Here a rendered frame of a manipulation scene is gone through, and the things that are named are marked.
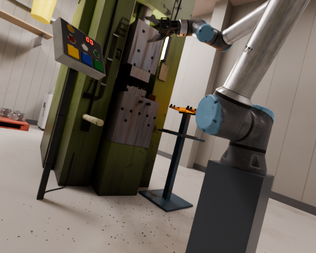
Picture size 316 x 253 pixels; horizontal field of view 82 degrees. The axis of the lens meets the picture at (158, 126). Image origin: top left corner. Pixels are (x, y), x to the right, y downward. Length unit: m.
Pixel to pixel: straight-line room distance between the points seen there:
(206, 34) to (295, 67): 3.05
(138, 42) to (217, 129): 1.27
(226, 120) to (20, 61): 5.02
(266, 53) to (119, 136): 1.23
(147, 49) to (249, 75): 1.25
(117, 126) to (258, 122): 1.11
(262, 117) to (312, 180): 2.92
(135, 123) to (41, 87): 4.02
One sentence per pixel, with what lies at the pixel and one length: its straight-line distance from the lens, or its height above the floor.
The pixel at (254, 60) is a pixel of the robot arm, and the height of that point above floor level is 0.98.
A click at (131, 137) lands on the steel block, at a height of 0.54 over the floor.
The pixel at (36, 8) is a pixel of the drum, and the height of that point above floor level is 2.46.
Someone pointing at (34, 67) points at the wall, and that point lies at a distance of 5.41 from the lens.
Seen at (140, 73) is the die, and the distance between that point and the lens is 1.74.
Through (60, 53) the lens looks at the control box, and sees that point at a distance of 1.29.
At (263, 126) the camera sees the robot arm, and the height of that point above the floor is 0.79.
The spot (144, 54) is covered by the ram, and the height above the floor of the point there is 1.29.
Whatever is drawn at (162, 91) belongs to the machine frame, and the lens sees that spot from 2.04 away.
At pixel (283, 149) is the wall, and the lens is 3.74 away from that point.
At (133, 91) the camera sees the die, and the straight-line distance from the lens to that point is 1.70.
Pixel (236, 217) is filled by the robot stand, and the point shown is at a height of 0.43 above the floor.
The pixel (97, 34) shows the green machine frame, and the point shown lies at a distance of 1.81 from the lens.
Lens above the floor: 0.68
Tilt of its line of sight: level
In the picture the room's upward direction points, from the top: 14 degrees clockwise
